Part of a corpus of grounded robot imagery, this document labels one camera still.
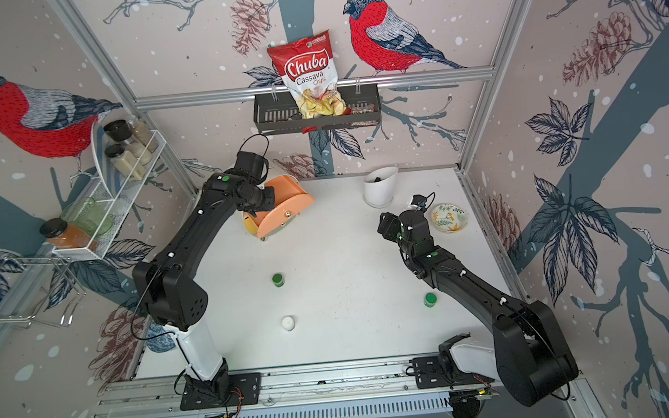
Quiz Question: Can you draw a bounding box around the orange top drawer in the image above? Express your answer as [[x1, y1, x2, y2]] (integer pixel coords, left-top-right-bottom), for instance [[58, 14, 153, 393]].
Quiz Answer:
[[245, 175, 314, 240]]

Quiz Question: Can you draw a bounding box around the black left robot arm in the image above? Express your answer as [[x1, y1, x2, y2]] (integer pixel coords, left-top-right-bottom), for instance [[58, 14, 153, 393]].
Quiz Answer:
[[132, 151, 275, 382]]

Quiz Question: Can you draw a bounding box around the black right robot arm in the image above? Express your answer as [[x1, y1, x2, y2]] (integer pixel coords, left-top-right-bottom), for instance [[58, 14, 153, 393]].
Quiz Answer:
[[377, 209, 579, 406]]

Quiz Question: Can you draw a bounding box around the green paint can right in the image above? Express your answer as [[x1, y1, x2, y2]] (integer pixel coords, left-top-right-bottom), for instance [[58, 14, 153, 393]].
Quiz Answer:
[[423, 293, 438, 308]]

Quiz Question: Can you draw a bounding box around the green paint can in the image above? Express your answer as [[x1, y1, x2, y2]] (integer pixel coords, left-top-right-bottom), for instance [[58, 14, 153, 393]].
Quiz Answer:
[[423, 293, 438, 308], [272, 273, 285, 288]]

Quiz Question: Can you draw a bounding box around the green paint can centre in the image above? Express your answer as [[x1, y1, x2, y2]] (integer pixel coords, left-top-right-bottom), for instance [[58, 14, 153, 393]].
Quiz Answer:
[[272, 273, 285, 288]]

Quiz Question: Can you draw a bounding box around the white ceramic utensil cup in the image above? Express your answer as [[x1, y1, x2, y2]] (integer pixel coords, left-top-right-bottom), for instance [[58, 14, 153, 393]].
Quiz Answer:
[[363, 166, 400, 209]]

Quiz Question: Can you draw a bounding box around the floral patterned bowl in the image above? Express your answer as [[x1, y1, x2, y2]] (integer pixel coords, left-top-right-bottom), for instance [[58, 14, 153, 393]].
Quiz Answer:
[[430, 203, 469, 233]]

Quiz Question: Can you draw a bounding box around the dark-lid spice jar front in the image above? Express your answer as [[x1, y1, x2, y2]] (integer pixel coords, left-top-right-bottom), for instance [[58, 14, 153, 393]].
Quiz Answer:
[[104, 143, 145, 181]]

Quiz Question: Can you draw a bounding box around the dark-lid spice jar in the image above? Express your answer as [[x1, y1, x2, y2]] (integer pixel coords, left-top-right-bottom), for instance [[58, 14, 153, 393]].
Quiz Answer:
[[104, 119, 139, 158], [104, 143, 145, 181]]

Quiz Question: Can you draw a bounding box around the red Chuba chips bag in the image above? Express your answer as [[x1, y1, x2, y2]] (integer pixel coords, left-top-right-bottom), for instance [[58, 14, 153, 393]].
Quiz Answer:
[[268, 31, 347, 120]]

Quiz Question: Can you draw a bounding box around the dark-lid spice jar back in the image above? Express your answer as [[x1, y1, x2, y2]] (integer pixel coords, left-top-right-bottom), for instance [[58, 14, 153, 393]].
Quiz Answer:
[[104, 119, 139, 158]]

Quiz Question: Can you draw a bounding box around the green glass cup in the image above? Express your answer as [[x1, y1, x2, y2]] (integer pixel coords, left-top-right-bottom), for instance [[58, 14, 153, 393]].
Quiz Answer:
[[60, 197, 113, 237]]

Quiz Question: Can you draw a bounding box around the orange sauce jar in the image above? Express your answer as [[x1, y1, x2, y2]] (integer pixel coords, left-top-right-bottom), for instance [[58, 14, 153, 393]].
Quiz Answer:
[[39, 218, 98, 250]]

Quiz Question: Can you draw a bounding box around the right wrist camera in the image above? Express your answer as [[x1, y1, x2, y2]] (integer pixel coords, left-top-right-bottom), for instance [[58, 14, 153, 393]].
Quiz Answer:
[[410, 194, 429, 212]]

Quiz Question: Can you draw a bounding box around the black wall basket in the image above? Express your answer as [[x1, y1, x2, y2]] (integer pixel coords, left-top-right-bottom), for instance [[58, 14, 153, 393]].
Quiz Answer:
[[253, 85, 382, 134]]

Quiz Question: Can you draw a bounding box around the white wire wall shelf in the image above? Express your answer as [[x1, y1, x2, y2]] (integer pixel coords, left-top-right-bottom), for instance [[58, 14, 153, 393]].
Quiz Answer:
[[53, 125, 168, 262]]

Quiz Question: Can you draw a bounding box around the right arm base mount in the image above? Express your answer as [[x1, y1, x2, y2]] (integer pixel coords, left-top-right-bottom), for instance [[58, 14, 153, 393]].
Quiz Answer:
[[405, 355, 495, 390]]

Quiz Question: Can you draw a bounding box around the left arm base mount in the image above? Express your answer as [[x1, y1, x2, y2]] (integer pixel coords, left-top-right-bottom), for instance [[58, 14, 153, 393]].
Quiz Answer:
[[179, 372, 262, 411]]

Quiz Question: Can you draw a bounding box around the metal wire hook rack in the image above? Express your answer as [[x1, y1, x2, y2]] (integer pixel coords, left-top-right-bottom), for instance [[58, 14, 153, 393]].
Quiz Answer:
[[0, 255, 87, 329]]

